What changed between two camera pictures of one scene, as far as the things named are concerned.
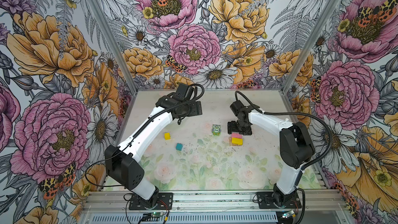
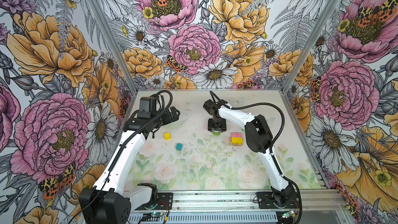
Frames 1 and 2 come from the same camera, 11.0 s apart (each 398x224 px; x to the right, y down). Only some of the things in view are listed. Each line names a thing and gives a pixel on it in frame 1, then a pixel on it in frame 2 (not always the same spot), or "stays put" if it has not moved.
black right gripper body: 242,127 to 217,123
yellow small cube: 167,136 stays put
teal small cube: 179,147 stays put
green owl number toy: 216,130 stays put
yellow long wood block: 237,141 stays put
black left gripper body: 191,111 to 166,118
